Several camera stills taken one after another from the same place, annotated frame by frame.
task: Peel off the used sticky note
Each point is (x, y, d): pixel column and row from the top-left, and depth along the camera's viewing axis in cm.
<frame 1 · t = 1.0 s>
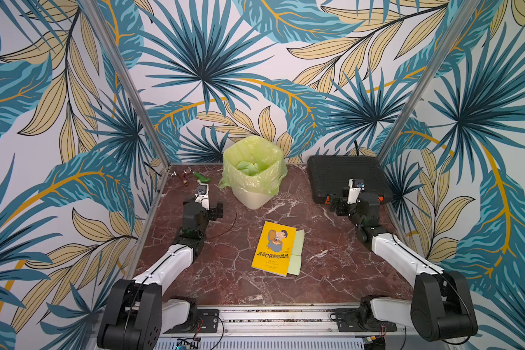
left hand: (208, 198, 85), fingers open
right hand: (342, 194, 87), fingers open
yellow paperback book: (275, 249, 90), point 2 cm above the table
green sticky note upper: (298, 242, 93), point 2 cm above the table
green sticky note lower: (294, 265, 86), point 2 cm above the table
white trash bin: (253, 200, 99), point 7 cm above the table
green plastic bin liner: (270, 160, 96), point 21 cm above the table
black plastic tool case: (329, 175, 109), point 7 cm above the table
green toy piece: (200, 178, 114), on the table
small brown metal trinket: (185, 182, 112), on the table
discarded green notes in bin: (247, 168, 104), point 13 cm above the table

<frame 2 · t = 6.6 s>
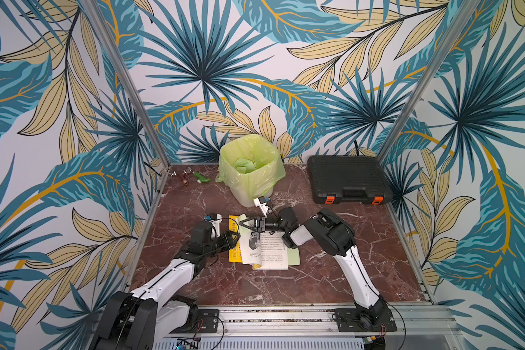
left hand: (236, 238, 86), fingers open
right hand: (241, 224, 87), fingers closed
yellow paperback book: (265, 250, 90), point 2 cm above the table
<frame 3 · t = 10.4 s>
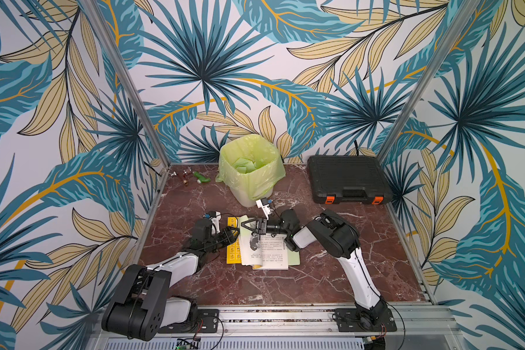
left hand: (237, 233, 88), fingers open
right hand: (242, 225, 87), fingers closed
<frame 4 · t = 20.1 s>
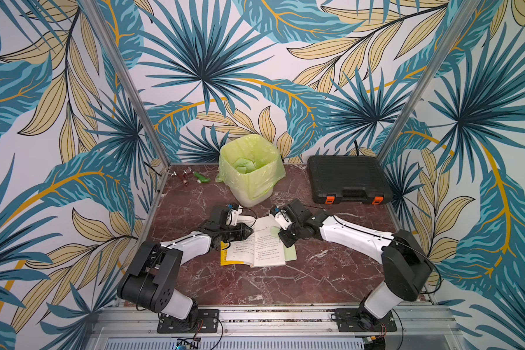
left hand: (250, 232, 89), fingers open
right hand: (281, 233, 87), fingers closed
